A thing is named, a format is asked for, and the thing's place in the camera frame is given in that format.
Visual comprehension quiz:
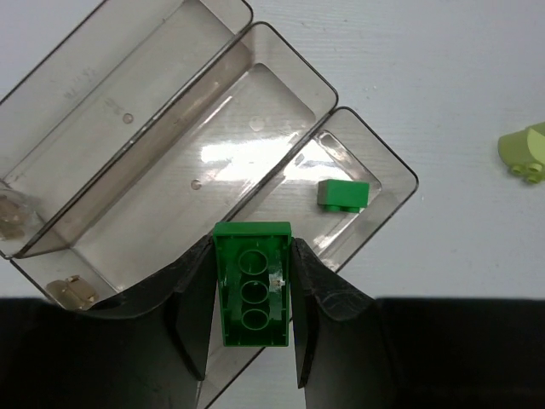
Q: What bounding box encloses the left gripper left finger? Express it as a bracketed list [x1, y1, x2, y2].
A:
[1, 236, 213, 408]

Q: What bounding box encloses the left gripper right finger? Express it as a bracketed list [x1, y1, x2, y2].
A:
[291, 239, 544, 408]

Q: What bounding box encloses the upturned green 2x4 lego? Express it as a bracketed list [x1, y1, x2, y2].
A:
[212, 222, 292, 347]

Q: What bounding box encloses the small green lego brick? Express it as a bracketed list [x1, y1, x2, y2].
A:
[317, 179, 370, 213]

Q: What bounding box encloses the clear compartment organizer tray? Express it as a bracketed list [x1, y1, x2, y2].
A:
[1, 1, 418, 408]

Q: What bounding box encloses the light yellow-green curved lego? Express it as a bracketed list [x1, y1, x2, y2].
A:
[497, 122, 544, 184]

